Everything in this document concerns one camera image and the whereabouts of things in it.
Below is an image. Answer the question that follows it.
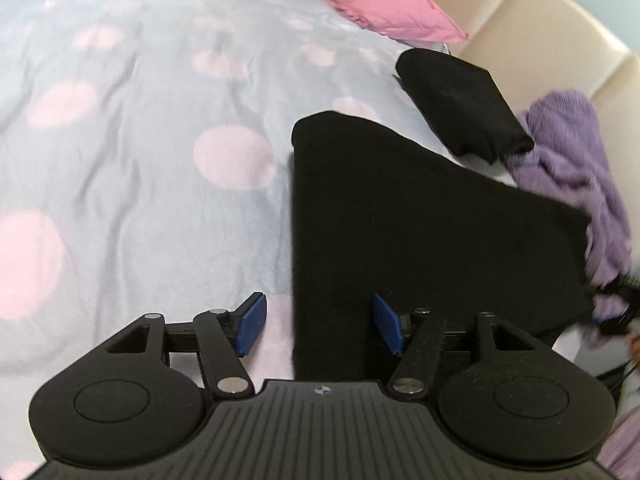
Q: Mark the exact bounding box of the cream padded headboard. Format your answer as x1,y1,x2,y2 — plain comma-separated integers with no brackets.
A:
367,0,640,111

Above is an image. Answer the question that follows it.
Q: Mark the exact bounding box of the small folded black garment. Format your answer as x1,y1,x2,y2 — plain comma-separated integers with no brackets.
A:
395,49,535,163

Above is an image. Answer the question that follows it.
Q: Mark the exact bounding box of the purple fluffy cloth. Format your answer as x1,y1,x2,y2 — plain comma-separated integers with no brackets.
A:
502,89,640,480

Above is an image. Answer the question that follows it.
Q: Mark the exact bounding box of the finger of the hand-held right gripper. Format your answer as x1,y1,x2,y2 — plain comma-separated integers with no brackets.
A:
590,272,640,307
597,312,638,337

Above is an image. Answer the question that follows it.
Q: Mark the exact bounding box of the thin black cable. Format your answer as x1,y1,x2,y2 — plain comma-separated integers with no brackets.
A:
595,360,640,392

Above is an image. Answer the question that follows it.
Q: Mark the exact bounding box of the polka dot bed sheet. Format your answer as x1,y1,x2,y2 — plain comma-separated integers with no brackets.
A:
0,0,640,480

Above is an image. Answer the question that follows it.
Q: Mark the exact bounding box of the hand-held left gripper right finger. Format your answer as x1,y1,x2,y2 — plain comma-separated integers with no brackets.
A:
370,292,541,402

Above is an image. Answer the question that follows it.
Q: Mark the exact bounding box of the pink pillow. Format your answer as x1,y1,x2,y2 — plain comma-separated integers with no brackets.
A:
280,0,470,43

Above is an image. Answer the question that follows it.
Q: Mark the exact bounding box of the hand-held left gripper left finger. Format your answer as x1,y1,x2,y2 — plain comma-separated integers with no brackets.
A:
107,291,267,402

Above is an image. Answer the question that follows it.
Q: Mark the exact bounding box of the large black garment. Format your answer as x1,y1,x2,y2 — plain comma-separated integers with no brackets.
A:
291,110,596,383

